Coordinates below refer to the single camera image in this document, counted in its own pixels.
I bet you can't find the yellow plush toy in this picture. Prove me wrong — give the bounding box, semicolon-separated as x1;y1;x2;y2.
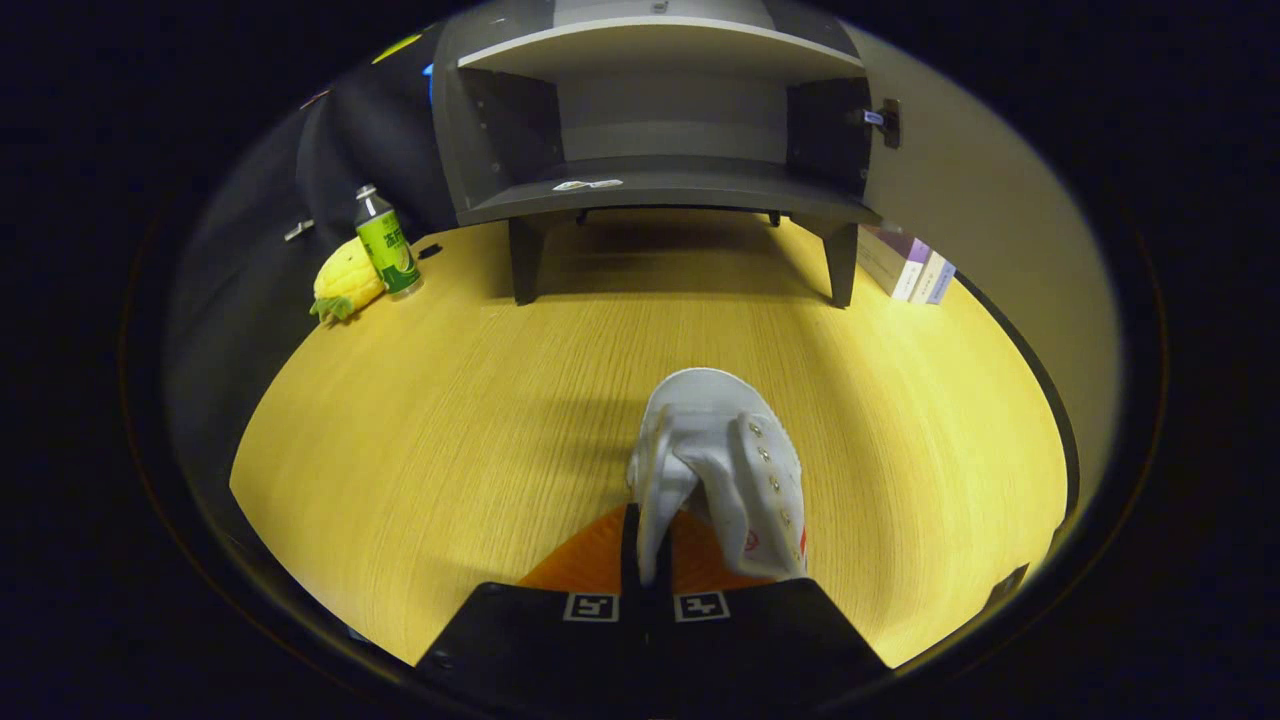
309;237;388;325

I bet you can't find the grey shoe cabinet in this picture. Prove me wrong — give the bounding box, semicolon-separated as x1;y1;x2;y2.
432;0;887;309

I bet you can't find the white canvas shoe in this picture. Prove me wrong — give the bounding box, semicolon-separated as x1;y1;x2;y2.
627;367;809;587

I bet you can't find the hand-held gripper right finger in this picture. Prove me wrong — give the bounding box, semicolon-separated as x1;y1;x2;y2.
650;510;893;707

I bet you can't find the green drink bottle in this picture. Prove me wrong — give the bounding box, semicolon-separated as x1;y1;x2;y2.
354;184;425;300

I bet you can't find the black backdrop cloth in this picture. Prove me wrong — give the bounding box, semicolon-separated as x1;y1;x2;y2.
165;28;463;501

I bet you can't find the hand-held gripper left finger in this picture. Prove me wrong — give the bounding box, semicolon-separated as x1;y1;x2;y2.
415;505;643;703

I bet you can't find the purple cover book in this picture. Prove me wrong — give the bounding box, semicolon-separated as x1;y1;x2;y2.
857;225;932;303

